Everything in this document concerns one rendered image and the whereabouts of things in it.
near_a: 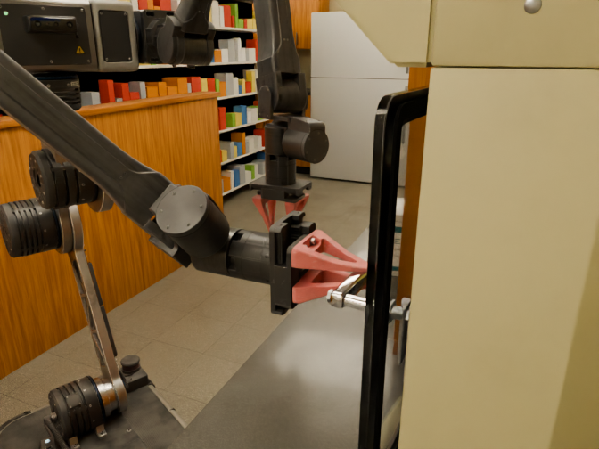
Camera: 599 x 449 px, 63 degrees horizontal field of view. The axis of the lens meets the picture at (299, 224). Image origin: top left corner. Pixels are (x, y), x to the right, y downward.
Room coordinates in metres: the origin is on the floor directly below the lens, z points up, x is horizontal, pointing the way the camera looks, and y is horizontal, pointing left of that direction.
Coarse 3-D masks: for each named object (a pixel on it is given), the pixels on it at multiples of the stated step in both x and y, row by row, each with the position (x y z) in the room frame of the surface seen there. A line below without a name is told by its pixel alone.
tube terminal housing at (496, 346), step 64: (448, 0) 0.33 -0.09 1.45; (512, 0) 0.31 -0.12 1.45; (576, 0) 0.30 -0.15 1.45; (448, 64) 0.33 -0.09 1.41; (512, 64) 0.31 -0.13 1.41; (576, 64) 0.30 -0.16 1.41; (448, 128) 0.32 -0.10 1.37; (512, 128) 0.31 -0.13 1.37; (576, 128) 0.30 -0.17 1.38; (448, 192) 0.32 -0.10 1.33; (512, 192) 0.31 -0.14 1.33; (576, 192) 0.29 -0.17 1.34; (448, 256) 0.32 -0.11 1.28; (512, 256) 0.30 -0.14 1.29; (576, 256) 0.29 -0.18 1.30; (448, 320) 0.32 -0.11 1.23; (512, 320) 0.30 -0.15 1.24; (576, 320) 0.29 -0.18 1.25; (448, 384) 0.32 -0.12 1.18; (512, 384) 0.30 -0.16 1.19; (576, 384) 0.29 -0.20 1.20; (448, 448) 0.31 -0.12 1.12; (512, 448) 0.30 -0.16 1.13; (576, 448) 0.30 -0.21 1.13
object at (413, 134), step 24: (384, 96) 0.36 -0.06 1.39; (384, 120) 0.35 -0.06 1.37; (408, 144) 0.41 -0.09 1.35; (408, 168) 0.41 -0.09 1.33; (408, 192) 0.42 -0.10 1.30; (408, 216) 0.42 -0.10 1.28; (408, 240) 0.43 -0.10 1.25; (408, 264) 0.43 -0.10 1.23; (408, 288) 0.44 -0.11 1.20; (384, 384) 0.39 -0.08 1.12; (360, 408) 0.35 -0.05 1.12; (384, 408) 0.39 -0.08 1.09; (360, 432) 0.35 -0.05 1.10; (384, 432) 0.40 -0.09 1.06
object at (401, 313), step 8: (392, 304) 0.39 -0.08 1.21; (408, 304) 0.38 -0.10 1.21; (392, 312) 0.38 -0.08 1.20; (400, 312) 0.38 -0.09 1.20; (408, 312) 0.38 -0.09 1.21; (400, 320) 0.38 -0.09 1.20; (400, 328) 0.38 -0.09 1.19; (400, 336) 0.38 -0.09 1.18; (400, 344) 0.37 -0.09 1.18; (400, 352) 0.37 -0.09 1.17; (400, 360) 0.37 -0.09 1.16
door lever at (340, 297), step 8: (352, 272) 0.46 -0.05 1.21; (360, 272) 0.45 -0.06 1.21; (344, 280) 0.44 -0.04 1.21; (352, 280) 0.44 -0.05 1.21; (360, 280) 0.44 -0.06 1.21; (336, 288) 0.42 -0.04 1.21; (344, 288) 0.42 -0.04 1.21; (352, 288) 0.42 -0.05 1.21; (360, 288) 0.44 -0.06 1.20; (328, 296) 0.41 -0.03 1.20; (336, 296) 0.41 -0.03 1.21; (344, 296) 0.41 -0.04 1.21; (352, 296) 0.41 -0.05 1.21; (336, 304) 0.41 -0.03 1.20; (344, 304) 0.40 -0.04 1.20; (352, 304) 0.40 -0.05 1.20; (360, 304) 0.40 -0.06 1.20
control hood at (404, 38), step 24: (336, 0) 0.36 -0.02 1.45; (360, 0) 0.35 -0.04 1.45; (384, 0) 0.34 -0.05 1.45; (408, 0) 0.34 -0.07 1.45; (432, 0) 0.33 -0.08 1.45; (360, 24) 0.35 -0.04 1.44; (384, 24) 0.34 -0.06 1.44; (408, 24) 0.34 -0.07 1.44; (432, 24) 0.33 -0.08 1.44; (384, 48) 0.34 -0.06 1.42; (408, 48) 0.34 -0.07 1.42
